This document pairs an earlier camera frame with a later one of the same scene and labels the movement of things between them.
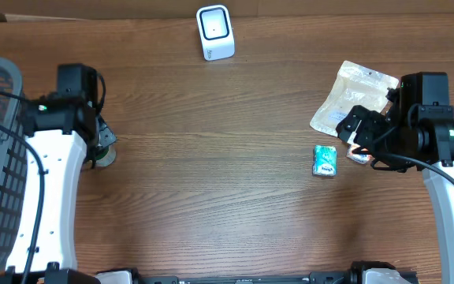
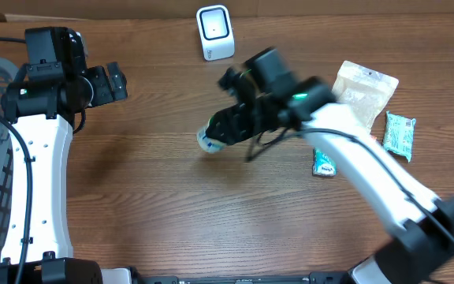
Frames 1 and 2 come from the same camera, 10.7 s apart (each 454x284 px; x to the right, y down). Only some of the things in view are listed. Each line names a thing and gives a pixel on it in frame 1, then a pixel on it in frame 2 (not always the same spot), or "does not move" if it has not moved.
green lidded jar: [108, 158] → [206, 143]
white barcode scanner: [216, 32] does not move
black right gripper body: [374, 136] → [258, 117]
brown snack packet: [355, 85] does not move
